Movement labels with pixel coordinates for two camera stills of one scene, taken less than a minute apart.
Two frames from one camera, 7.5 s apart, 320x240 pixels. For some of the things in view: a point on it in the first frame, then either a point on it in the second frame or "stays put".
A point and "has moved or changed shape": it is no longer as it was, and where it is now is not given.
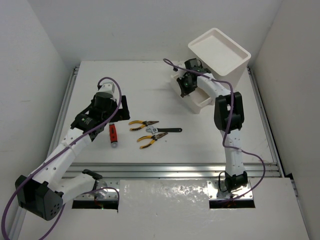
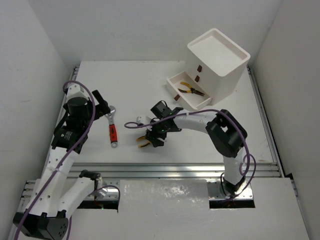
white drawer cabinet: [226, 60] stays put
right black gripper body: [185, 84] to [160, 130]
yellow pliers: [145, 123] has moved or changed shape
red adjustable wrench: [113, 135] stays put
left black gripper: [118, 110] to [100, 104]
